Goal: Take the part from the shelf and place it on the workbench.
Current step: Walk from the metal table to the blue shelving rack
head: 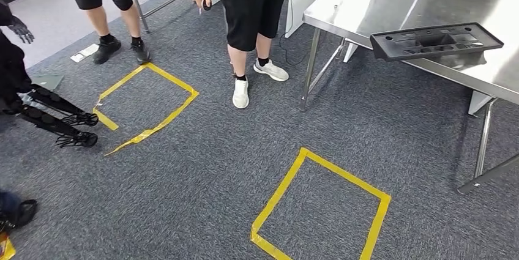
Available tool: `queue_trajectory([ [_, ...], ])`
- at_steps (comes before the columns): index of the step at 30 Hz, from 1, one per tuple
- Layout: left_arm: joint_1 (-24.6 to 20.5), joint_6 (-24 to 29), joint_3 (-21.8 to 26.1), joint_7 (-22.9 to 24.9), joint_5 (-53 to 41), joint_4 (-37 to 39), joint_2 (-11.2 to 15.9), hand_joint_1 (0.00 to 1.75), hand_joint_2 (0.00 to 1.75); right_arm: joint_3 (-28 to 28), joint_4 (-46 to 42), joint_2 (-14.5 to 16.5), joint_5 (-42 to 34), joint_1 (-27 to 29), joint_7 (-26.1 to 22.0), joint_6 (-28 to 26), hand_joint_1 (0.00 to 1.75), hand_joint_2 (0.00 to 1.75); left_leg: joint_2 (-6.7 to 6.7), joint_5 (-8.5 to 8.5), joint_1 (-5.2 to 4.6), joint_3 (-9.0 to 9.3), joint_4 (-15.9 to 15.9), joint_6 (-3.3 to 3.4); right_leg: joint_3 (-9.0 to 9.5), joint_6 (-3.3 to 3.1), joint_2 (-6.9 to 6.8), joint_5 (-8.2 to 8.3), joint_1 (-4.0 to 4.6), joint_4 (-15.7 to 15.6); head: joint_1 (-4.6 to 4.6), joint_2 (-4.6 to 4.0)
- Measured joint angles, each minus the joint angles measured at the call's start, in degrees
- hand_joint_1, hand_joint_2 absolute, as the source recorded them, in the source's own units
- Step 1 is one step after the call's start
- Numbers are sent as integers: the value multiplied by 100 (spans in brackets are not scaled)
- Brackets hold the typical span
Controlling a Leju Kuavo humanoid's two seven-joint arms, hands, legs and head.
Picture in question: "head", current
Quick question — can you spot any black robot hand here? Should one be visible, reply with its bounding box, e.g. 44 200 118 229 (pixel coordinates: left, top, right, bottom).
8 15 35 45

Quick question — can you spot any black plastic plate bracket part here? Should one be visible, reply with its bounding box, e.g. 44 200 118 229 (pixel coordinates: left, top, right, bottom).
370 22 505 62

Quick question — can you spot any grey floor hatch panel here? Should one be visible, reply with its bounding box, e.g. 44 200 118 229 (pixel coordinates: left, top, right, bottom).
30 73 64 91

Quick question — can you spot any white floor socket plate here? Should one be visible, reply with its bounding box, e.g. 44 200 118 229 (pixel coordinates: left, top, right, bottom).
70 43 99 64

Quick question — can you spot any yellow floor tape square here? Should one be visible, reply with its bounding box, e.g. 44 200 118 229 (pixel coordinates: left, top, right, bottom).
92 62 200 157

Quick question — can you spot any black device cable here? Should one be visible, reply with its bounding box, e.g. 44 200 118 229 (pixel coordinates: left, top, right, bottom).
278 0 311 67

